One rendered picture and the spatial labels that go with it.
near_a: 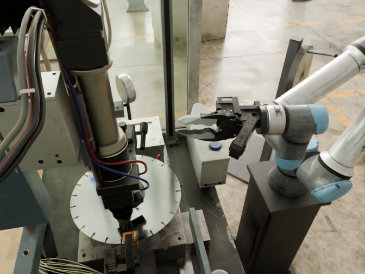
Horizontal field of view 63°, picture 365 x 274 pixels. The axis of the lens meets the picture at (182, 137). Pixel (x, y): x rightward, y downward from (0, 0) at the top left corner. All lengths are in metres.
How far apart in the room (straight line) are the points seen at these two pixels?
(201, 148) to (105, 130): 0.66
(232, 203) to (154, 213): 1.27
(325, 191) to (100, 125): 0.75
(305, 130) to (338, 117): 2.31
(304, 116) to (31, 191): 0.60
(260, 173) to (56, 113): 0.99
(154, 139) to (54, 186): 0.44
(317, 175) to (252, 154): 1.40
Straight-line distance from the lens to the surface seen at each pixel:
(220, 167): 1.14
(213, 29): 4.18
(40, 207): 0.56
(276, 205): 1.20
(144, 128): 0.73
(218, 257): 1.05
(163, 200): 0.91
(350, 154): 1.03
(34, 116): 0.27
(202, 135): 0.75
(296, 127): 0.77
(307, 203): 1.24
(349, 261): 2.10
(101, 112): 0.49
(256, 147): 2.48
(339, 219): 2.24
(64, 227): 1.17
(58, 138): 0.44
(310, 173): 1.07
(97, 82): 0.46
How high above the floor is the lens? 1.68
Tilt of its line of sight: 42 degrees down
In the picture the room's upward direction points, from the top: straight up
